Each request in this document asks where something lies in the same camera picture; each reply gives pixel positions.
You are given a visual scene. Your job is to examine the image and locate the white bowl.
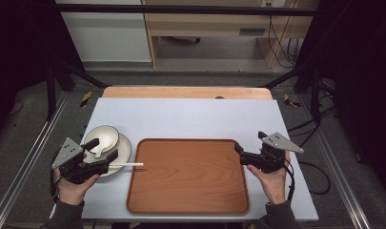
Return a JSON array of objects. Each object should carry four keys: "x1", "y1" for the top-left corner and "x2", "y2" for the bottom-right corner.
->
[{"x1": 84, "y1": 124, "x2": 120, "y2": 156}]

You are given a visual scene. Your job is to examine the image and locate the black metal stand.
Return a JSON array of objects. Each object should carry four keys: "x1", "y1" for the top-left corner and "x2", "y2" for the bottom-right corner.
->
[
  {"x1": 262, "y1": 61, "x2": 322, "y2": 124},
  {"x1": 45, "y1": 56, "x2": 110, "y2": 121}
]

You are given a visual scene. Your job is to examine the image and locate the black cables under desk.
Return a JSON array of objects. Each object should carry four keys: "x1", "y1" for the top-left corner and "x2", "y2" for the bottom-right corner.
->
[{"x1": 268, "y1": 14, "x2": 301, "y2": 69}]

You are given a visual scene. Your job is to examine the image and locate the white cabinet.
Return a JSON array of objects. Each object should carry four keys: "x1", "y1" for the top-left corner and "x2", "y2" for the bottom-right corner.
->
[{"x1": 60, "y1": 12, "x2": 152, "y2": 63}]

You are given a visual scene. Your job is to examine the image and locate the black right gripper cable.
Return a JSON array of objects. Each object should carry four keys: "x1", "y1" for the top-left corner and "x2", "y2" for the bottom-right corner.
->
[{"x1": 284, "y1": 158, "x2": 295, "y2": 203}]

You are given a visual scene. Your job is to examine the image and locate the person's left hand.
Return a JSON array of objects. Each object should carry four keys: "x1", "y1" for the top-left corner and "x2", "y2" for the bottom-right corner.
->
[{"x1": 53, "y1": 168, "x2": 101, "y2": 206}]

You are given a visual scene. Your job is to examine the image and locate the person's right hand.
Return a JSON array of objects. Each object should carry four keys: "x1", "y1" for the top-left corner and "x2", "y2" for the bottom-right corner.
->
[{"x1": 247, "y1": 151, "x2": 292, "y2": 205}]

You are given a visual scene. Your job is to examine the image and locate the white ceramic spoon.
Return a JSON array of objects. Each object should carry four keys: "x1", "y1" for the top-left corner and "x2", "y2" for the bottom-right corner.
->
[{"x1": 93, "y1": 137, "x2": 110, "y2": 159}]

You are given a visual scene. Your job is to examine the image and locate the black looped floor cable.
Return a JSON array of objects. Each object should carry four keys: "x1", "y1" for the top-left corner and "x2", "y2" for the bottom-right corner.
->
[{"x1": 297, "y1": 160, "x2": 332, "y2": 196}]

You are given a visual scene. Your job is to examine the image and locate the aluminium floor rail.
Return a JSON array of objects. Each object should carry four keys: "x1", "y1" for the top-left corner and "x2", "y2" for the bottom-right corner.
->
[
  {"x1": 299, "y1": 94, "x2": 373, "y2": 229},
  {"x1": 0, "y1": 91, "x2": 71, "y2": 229}
]

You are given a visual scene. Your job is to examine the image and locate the wooden desk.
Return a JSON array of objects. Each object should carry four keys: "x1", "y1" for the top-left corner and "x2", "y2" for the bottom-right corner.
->
[{"x1": 142, "y1": 0, "x2": 319, "y2": 69}]

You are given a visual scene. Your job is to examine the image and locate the black horizontal frame bar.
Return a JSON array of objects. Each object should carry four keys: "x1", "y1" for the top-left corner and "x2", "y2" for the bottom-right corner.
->
[{"x1": 58, "y1": 3, "x2": 318, "y2": 17}]

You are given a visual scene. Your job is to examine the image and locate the white table board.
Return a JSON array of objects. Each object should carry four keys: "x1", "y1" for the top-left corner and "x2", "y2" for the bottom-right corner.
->
[{"x1": 80, "y1": 97, "x2": 319, "y2": 222}]

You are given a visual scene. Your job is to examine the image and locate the brown wooden tray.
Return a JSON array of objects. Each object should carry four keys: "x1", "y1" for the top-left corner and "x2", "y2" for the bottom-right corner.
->
[{"x1": 126, "y1": 137, "x2": 250, "y2": 216}]

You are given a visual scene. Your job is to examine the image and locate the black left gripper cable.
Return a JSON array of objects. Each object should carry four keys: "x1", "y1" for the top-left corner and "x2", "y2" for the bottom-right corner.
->
[{"x1": 49, "y1": 167, "x2": 60, "y2": 202}]

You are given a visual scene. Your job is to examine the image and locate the black yellow tape marker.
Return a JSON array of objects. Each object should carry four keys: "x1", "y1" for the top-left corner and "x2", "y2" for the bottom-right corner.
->
[
  {"x1": 283, "y1": 93, "x2": 301, "y2": 109},
  {"x1": 80, "y1": 91, "x2": 93, "y2": 109}
]

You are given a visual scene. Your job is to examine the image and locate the white stick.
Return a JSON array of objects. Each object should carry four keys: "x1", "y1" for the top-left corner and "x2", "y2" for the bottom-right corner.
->
[{"x1": 108, "y1": 162, "x2": 144, "y2": 168}]

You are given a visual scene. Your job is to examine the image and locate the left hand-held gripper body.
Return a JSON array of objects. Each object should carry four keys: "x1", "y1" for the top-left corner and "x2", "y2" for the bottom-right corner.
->
[{"x1": 51, "y1": 136, "x2": 111, "y2": 185}]

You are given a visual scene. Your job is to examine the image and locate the black curtain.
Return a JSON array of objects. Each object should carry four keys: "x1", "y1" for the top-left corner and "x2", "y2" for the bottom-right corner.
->
[
  {"x1": 295, "y1": 0, "x2": 386, "y2": 201},
  {"x1": 0, "y1": 0, "x2": 86, "y2": 141}
]

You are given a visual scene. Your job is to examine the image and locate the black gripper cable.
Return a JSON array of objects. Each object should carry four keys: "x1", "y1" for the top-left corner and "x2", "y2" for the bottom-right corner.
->
[
  {"x1": 49, "y1": 167, "x2": 60, "y2": 202},
  {"x1": 284, "y1": 158, "x2": 295, "y2": 203}
]

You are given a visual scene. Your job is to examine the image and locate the white round plate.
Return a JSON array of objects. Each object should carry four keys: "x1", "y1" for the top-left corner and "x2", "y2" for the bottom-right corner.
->
[{"x1": 84, "y1": 133, "x2": 132, "y2": 178}]

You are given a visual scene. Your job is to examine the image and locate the light wooden table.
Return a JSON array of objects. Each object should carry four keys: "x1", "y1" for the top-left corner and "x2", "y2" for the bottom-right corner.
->
[{"x1": 102, "y1": 86, "x2": 274, "y2": 100}]

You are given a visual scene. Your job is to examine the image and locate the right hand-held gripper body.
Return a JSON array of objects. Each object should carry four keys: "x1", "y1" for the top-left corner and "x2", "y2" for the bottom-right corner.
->
[{"x1": 240, "y1": 132, "x2": 304, "y2": 175}]

